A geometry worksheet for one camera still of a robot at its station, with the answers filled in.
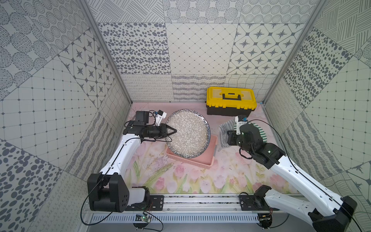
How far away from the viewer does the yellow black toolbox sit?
1004mm

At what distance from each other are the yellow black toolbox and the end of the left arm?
1.41 ft

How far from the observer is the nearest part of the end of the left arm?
590mm
